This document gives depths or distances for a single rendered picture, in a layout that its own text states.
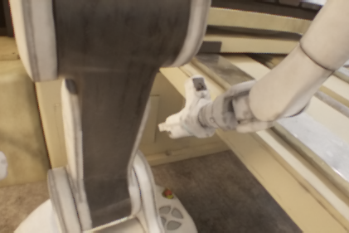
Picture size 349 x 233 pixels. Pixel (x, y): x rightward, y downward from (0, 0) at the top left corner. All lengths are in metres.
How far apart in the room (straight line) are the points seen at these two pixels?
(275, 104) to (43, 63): 0.29
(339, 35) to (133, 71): 0.24
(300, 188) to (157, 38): 0.41
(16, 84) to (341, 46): 1.07
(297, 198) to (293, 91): 0.28
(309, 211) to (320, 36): 0.35
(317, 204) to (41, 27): 0.52
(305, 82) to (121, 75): 0.23
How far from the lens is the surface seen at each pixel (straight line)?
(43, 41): 0.24
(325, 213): 0.53
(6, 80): 1.13
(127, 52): 0.27
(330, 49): 0.32
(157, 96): 1.23
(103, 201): 0.54
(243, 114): 0.41
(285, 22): 1.24
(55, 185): 0.54
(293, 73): 0.34
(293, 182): 0.56
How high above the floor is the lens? 1.02
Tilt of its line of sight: 32 degrees down
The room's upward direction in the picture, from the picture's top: 9 degrees clockwise
